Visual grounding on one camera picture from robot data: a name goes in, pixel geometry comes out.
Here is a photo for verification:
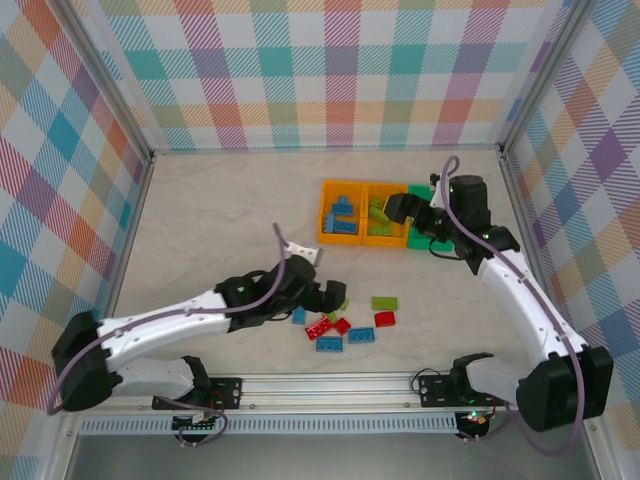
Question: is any red studded lego brick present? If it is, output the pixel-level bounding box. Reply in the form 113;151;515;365
304;315;334;342

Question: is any green plastic bin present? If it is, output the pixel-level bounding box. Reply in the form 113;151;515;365
406;184;456;252

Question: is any orange plastic bin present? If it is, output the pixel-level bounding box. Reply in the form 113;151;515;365
362;182;410;250
317;179;369;247

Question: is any aluminium table edge rail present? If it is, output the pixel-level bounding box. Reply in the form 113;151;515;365
498;147;551;301
99;152;157;321

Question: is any thin black cable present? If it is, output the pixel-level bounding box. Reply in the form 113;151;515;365
428;238;472;262

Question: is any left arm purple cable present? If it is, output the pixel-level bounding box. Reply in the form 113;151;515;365
47;223;290;449

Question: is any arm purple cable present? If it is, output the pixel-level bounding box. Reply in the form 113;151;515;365
47;223;290;449
440;155;587;457

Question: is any aluminium mounting rail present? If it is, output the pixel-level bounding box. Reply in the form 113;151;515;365
152;372;521;414

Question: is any white slotted cable duct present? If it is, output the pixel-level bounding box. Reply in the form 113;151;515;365
79;412;460;437

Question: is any aluminium frame post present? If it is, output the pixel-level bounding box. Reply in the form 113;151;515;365
58;0;155;166
497;0;599;156

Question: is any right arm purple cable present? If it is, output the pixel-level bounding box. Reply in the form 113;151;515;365
440;155;587;457

